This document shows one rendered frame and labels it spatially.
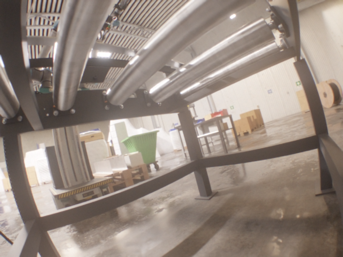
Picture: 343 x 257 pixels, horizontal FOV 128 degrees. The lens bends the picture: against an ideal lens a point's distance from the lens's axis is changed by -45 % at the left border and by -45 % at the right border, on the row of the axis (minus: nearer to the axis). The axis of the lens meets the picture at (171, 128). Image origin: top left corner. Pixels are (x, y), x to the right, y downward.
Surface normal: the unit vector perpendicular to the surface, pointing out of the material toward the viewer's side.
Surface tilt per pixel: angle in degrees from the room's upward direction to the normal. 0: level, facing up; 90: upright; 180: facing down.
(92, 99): 90
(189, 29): 143
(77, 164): 90
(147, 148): 100
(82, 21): 172
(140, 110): 90
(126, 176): 90
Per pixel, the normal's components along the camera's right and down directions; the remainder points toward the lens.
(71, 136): 0.74, -0.26
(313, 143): -0.72, 0.15
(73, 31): 0.01, 0.95
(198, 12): -0.48, 0.62
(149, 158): 0.57, -0.04
